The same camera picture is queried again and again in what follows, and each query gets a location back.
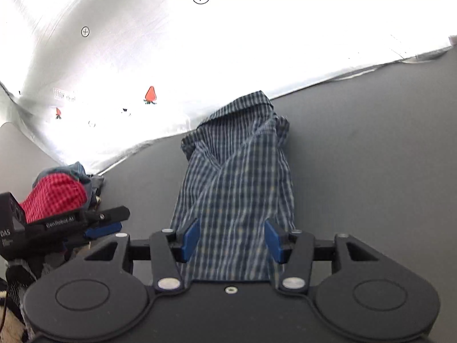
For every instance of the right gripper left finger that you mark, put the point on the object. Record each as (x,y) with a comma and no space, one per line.
(167,248)

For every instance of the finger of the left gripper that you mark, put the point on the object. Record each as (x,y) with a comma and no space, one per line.
(108,217)
(99,232)

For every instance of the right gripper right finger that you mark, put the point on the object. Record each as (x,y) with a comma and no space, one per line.
(294,250)

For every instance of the blue plaid shirt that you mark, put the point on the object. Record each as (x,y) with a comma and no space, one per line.
(237,178)

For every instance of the dark clothes pile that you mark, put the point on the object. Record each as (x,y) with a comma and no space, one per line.
(91,183)

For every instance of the red checkered garment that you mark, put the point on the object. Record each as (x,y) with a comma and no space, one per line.
(53,194)

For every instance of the white printed backdrop cloth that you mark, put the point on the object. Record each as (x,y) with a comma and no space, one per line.
(87,80)

